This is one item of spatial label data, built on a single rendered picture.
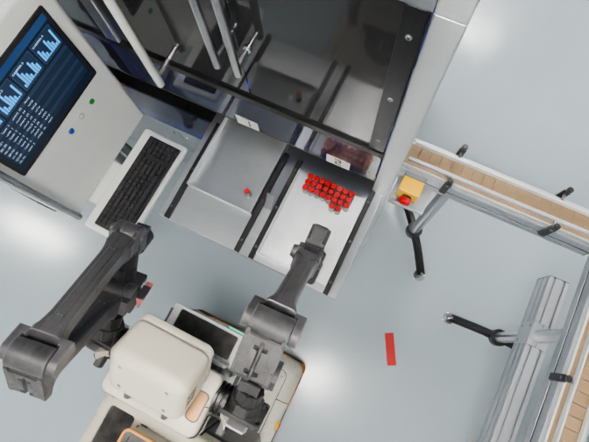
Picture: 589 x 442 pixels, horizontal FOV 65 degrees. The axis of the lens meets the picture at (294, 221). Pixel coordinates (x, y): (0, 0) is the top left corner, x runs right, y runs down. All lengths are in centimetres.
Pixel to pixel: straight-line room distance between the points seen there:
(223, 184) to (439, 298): 135
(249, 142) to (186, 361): 90
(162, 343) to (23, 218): 200
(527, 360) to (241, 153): 135
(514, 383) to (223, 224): 126
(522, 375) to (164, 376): 140
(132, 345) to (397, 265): 166
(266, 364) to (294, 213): 88
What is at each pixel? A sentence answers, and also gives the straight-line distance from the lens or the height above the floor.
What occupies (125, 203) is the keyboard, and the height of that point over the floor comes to 83.
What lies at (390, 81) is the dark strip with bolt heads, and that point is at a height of 156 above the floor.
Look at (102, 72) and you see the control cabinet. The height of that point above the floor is 114.
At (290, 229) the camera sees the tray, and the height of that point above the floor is 88.
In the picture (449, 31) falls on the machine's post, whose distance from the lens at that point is 87.
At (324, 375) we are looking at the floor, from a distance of 245.
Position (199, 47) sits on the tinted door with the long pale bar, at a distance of 137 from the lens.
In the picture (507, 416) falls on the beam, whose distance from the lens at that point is 204.
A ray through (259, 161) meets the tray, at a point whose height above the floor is 88.
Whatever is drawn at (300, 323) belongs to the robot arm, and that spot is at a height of 160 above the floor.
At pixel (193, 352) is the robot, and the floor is 133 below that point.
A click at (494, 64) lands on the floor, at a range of 310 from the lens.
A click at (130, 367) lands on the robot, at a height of 138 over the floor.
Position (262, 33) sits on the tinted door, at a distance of 114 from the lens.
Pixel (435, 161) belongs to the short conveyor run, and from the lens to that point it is 169.
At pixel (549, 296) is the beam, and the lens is 212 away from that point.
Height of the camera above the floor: 245
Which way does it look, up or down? 75 degrees down
